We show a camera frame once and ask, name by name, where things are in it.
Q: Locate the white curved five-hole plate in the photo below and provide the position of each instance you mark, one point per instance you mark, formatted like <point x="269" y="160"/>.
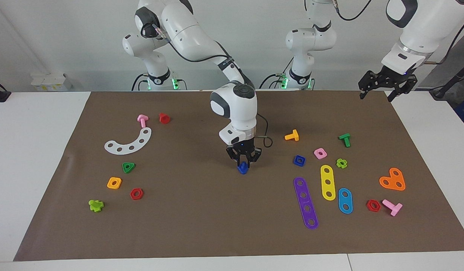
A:
<point x="125" y="149"/>

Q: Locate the blue two-hole strip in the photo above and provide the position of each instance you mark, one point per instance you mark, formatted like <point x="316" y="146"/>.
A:
<point x="345" y="201"/>

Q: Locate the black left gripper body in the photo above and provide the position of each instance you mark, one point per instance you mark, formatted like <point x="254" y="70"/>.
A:
<point x="390" y="81"/>

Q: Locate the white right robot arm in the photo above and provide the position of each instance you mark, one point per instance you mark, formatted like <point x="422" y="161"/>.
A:
<point x="235" y="109"/>

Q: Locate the white box stack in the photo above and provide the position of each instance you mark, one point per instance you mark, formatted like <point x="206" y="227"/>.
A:
<point x="51" y="82"/>

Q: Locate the green triangle plastic nut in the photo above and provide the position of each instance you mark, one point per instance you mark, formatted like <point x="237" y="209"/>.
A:
<point x="132" y="164"/>

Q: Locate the red plastic screw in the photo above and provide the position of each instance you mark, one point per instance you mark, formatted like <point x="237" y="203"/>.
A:
<point x="164" y="118"/>

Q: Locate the red hexagon plastic nut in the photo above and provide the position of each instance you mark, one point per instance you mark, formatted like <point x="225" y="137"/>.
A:
<point x="369" y="207"/>
<point x="132" y="195"/>

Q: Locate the blue plastic screw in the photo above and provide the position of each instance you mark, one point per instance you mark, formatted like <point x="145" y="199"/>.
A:
<point x="242" y="170"/>

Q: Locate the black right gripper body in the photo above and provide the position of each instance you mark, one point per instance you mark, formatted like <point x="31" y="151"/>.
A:
<point x="244" y="146"/>

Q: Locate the orange square plastic nut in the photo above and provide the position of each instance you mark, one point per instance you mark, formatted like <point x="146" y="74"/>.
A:
<point x="109" y="185"/>

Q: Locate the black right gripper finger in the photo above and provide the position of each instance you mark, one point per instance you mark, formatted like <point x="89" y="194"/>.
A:
<point x="250" y="160"/>
<point x="238" y="160"/>

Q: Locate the orange heart three-hole plate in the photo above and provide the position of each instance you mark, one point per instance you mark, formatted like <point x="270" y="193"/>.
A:
<point x="393" y="179"/>

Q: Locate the lime cross-head plastic screw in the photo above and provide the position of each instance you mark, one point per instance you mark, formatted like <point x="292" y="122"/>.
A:
<point x="96" y="206"/>

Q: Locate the black stand with tube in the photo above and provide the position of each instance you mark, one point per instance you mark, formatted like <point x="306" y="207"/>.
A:
<point x="439" y="93"/>

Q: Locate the brown table mat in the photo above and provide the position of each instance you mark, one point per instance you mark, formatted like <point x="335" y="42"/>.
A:
<point x="217" y="210"/>

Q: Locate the purple four-hole strip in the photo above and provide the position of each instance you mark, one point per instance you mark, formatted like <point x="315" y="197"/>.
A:
<point x="305" y="202"/>

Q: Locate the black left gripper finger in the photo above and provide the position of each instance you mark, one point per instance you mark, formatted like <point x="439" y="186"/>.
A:
<point x="363" y="94"/>
<point x="393" y="95"/>

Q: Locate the lime flower plastic nut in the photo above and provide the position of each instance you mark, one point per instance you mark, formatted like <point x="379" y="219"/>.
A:
<point x="338" y="165"/>

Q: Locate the pink plastic screw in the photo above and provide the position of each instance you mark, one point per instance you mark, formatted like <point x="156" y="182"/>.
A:
<point x="143" y="120"/>
<point x="393" y="206"/>

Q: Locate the yellow three-hole strip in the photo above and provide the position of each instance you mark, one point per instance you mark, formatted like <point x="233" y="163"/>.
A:
<point x="328" y="175"/>

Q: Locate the orange plastic screw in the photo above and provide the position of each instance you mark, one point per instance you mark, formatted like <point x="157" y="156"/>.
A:
<point x="292" y="136"/>

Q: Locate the green plastic screw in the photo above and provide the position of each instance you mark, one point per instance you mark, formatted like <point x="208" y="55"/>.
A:
<point x="345" y="140"/>

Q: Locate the blue square plastic nut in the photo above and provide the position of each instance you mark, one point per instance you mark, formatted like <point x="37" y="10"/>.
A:
<point x="295" y="163"/>

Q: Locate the pink square plastic nut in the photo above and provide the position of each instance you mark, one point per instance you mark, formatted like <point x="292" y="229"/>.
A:
<point x="316" y="155"/>

